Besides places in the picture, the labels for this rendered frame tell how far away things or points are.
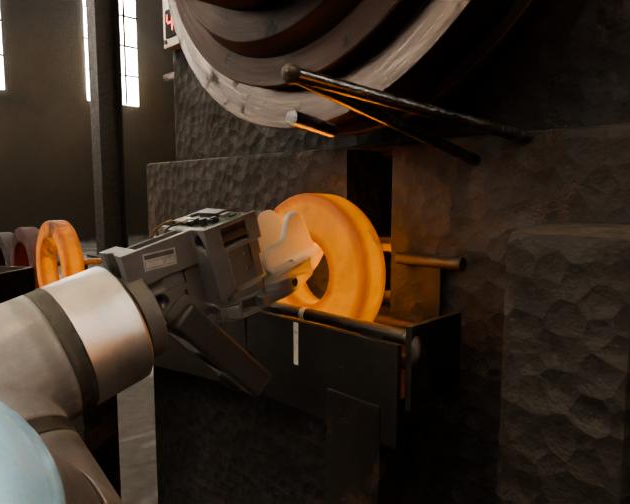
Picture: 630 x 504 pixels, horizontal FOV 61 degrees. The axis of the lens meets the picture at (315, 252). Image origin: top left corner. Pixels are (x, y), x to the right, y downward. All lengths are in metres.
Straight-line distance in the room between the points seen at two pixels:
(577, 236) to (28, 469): 0.29
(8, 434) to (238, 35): 0.40
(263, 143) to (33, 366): 0.50
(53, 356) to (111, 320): 0.04
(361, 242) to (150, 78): 11.55
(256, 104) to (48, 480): 0.41
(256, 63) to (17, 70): 10.52
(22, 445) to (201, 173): 0.64
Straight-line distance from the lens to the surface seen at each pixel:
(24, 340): 0.36
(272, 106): 0.52
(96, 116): 7.45
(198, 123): 0.90
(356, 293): 0.48
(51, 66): 11.20
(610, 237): 0.34
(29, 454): 0.19
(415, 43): 0.42
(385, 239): 0.59
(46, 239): 1.16
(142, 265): 0.40
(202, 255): 0.42
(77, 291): 0.38
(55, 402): 0.37
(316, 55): 0.46
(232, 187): 0.73
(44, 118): 10.99
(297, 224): 0.48
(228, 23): 0.52
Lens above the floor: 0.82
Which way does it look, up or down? 6 degrees down
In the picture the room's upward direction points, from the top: straight up
